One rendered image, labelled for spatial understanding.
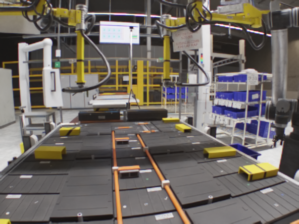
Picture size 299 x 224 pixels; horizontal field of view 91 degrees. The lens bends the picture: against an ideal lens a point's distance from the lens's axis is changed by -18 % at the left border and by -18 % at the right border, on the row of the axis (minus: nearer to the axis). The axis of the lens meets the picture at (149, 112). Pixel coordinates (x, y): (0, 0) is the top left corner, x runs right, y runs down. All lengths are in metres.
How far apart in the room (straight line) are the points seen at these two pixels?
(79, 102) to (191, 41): 9.07
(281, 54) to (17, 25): 2.18
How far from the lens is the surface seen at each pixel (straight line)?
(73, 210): 0.59
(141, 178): 0.72
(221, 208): 0.59
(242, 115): 3.76
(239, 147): 1.37
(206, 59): 5.37
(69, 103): 10.59
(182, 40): 1.99
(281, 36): 1.72
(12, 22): 1.72
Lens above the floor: 1.37
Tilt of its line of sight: 9 degrees down
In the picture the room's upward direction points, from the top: straight up
